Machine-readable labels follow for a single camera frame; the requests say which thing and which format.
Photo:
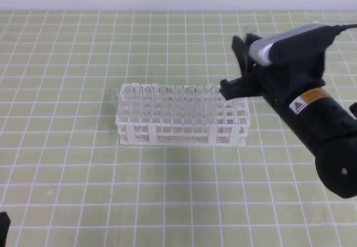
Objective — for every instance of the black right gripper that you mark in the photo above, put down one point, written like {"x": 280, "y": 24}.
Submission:
{"x": 276, "y": 75}

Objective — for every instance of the white plastic test tube rack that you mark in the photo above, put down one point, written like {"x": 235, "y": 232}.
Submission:
{"x": 139, "y": 119}

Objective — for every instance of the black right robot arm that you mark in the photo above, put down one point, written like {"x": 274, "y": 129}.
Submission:
{"x": 329, "y": 133}

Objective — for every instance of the green checkered tablecloth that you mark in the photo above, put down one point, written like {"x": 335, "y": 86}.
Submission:
{"x": 66, "y": 180}

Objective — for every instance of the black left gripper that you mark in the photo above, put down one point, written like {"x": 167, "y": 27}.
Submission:
{"x": 5, "y": 222}

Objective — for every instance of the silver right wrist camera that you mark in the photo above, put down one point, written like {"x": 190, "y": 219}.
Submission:
{"x": 290, "y": 44}

